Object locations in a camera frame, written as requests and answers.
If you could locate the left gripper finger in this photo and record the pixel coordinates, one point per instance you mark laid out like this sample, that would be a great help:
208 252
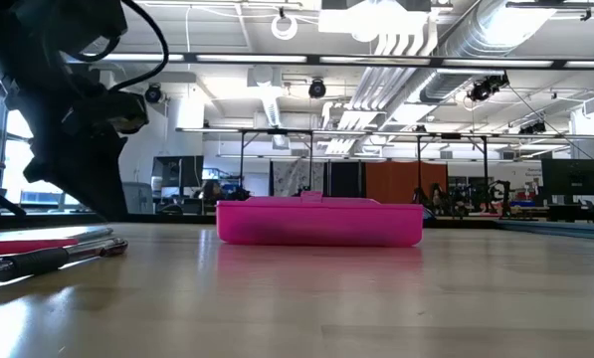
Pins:
87 174

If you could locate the grey pen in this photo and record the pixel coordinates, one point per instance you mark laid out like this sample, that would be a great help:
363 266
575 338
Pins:
95 232

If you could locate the pink pen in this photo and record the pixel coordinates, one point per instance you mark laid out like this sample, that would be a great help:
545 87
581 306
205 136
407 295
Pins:
23 246

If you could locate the black pen with grip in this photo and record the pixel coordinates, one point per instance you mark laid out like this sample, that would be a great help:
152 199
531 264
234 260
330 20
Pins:
38 262

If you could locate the pink plastic supply box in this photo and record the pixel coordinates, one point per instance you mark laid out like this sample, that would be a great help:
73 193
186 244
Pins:
316 224

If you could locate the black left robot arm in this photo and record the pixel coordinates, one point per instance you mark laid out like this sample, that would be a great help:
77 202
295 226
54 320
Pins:
28 25

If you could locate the grey storage bin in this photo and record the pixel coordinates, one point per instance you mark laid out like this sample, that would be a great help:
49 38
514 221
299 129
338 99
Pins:
137 199

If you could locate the black computer monitor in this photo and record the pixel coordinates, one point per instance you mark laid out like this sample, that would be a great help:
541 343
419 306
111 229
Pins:
177 171
572 176

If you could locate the person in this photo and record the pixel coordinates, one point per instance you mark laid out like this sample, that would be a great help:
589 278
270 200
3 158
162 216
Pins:
211 190

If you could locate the black crossbar with lights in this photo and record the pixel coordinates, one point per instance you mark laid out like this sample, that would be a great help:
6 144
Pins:
314 59

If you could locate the black partition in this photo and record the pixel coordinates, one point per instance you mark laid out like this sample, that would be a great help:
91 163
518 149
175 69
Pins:
345 179

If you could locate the orange partition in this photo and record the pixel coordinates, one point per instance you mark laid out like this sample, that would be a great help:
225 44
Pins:
401 181

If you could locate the white ceiling pipes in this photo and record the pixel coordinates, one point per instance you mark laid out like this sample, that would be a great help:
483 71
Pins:
391 45

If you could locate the black ceiling spotlight cluster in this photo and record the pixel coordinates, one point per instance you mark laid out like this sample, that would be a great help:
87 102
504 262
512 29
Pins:
483 89

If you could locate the background robot arms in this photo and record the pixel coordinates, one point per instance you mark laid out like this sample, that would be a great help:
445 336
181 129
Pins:
500 191

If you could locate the blue mat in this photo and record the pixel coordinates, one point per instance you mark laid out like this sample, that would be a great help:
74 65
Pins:
565 230

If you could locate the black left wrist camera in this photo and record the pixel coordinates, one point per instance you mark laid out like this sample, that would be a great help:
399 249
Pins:
112 112

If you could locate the black ceiling camera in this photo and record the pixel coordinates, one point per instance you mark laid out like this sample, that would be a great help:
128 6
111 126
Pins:
317 88
153 93

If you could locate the black background workstation frame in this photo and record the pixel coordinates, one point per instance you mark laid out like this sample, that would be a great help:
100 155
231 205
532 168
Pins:
451 135
276 131

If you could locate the silver ventilation duct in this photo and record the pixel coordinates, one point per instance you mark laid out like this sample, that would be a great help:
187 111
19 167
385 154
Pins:
475 40

